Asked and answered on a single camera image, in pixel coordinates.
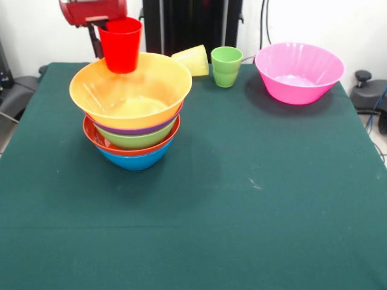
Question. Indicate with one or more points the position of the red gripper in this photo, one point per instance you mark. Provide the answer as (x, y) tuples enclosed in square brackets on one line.
[(93, 10)]

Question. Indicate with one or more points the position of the red plastic cup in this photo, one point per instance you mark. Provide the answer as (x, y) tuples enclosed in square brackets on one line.
[(121, 45)]

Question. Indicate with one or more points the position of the orange plastic bowl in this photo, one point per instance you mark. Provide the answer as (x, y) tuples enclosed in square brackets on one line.
[(130, 90)]

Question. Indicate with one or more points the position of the purple plastic bowl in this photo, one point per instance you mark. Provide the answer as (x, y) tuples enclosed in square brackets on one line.
[(133, 131)]

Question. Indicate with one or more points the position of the red-orange plastic bowl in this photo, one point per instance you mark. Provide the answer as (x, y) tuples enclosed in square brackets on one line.
[(93, 139)]

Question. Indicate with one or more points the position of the yellow plastic cup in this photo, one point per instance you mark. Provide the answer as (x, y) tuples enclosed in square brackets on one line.
[(195, 62)]

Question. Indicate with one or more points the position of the green plastic bowl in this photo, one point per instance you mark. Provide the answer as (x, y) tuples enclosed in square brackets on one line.
[(136, 142)]

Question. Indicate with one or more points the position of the large blue plastic bowl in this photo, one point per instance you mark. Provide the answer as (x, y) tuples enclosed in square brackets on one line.
[(136, 161)]

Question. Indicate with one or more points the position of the pink plastic bowl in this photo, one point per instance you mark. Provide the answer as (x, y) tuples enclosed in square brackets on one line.
[(299, 69)]

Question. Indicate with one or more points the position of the grey chair base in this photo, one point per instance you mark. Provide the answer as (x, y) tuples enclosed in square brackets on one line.
[(15, 96)]

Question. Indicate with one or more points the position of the green plastic cup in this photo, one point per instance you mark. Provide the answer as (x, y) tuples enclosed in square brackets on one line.
[(226, 69)]

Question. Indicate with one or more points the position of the dark green tablecloth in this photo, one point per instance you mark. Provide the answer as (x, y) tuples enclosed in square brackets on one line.
[(121, 241)]

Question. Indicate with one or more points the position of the black chair base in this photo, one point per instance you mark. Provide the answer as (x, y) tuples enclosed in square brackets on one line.
[(369, 93)]

